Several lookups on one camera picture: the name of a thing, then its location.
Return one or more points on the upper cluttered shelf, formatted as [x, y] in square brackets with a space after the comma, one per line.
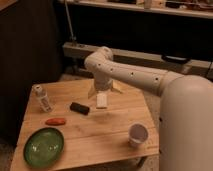
[153, 6]

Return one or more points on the black rectangular block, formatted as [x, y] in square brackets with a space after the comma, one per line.
[79, 108]

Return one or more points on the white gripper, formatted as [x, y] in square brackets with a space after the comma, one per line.
[103, 82]

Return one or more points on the green glass plate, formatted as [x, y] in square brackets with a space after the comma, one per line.
[43, 148]

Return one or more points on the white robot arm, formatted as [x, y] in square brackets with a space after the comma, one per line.
[186, 109]

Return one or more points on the small clear plastic bottle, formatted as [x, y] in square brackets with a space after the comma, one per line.
[42, 98]

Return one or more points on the wooden table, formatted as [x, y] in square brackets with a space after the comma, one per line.
[100, 136]

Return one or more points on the black handle on bench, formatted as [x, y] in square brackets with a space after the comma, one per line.
[176, 60]

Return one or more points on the white rectangular block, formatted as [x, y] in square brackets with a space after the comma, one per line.
[101, 101]

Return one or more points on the metal pole stand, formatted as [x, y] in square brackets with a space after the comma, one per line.
[72, 36]

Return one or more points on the white paper cup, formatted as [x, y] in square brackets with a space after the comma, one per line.
[138, 134]

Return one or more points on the orange carrot toy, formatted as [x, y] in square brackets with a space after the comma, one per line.
[55, 121]

